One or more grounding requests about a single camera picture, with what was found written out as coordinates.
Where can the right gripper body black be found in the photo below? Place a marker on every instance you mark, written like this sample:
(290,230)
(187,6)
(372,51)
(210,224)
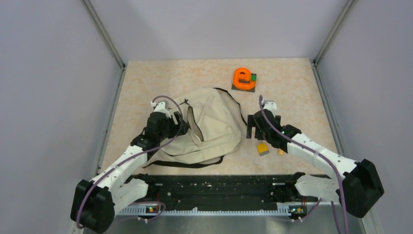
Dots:
(260,134)

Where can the beige canvas student bag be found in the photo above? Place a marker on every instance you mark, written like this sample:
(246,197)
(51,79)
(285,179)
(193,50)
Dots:
(213,131)

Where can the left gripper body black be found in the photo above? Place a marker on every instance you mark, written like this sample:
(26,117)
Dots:
(170,128)

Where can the white cable duct strip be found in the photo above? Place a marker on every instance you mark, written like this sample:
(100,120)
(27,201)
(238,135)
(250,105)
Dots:
(142,210)

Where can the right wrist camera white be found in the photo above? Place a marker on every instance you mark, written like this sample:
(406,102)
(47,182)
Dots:
(270,106)

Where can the grey building plate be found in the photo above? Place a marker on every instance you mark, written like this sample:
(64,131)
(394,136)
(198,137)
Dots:
(245,87)

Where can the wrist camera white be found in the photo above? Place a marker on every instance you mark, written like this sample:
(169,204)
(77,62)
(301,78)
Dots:
(270,106)
(161,107)

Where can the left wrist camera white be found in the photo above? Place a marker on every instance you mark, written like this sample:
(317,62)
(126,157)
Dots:
(161,107)

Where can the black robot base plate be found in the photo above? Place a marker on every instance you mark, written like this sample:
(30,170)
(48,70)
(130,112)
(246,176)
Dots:
(221,192)

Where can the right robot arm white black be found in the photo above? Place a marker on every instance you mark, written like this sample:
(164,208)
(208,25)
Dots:
(354,184)

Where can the yellow grey eraser block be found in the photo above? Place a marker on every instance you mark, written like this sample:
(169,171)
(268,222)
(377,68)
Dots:
(262,149)

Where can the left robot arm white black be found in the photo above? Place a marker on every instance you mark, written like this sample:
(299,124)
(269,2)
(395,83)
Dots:
(97,201)

